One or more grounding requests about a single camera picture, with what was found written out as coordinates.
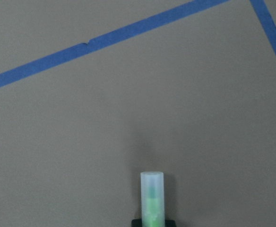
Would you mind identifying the green highlighter pen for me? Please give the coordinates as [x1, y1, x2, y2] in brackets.
[140, 172, 165, 227]

